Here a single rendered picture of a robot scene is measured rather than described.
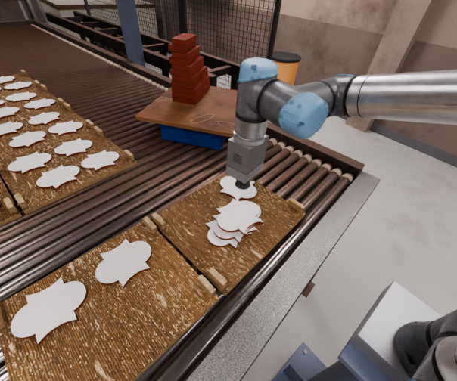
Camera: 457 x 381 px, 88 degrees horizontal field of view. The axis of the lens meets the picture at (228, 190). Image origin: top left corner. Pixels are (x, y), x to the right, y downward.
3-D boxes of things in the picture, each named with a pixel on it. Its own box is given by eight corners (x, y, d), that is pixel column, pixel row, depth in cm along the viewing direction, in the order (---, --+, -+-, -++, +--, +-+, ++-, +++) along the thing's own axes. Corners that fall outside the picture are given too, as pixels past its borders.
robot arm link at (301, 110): (349, 91, 41) (300, 72, 47) (306, 104, 36) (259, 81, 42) (332, 131, 47) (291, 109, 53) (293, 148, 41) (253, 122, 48)
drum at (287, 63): (294, 108, 378) (308, 57, 328) (275, 115, 355) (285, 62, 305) (274, 98, 403) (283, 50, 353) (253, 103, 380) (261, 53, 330)
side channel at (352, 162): (356, 180, 113) (365, 163, 106) (351, 185, 109) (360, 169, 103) (42, 29, 300) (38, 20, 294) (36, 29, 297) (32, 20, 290)
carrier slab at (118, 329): (219, 299, 62) (219, 296, 60) (39, 472, 39) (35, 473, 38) (147, 221, 79) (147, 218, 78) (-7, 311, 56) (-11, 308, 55)
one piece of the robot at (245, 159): (241, 109, 60) (236, 161, 71) (219, 121, 54) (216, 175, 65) (275, 122, 56) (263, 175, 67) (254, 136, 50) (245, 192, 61)
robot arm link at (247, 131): (228, 115, 52) (249, 104, 57) (227, 134, 55) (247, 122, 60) (256, 127, 49) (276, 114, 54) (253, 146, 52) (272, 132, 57)
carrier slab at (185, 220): (305, 215, 85) (306, 212, 84) (225, 296, 62) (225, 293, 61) (234, 170, 102) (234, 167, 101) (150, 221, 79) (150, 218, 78)
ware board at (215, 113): (259, 96, 137) (259, 93, 136) (242, 139, 101) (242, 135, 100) (178, 84, 144) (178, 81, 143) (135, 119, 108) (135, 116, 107)
